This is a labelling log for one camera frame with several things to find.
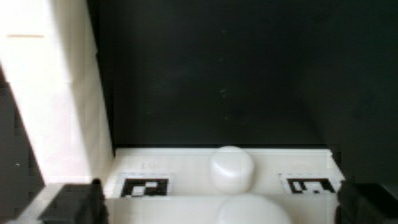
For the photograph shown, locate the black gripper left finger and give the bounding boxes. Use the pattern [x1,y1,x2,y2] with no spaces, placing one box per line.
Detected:
[38,179,111,224]

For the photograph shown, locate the white drawer with knob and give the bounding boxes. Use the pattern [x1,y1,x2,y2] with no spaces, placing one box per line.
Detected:
[105,146,345,198]

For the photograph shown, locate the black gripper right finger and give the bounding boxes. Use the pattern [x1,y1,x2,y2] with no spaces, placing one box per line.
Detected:
[335,181,398,224]

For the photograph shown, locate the white U-shaped fence frame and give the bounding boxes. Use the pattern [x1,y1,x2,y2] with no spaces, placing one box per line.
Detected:
[0,0,118,185]

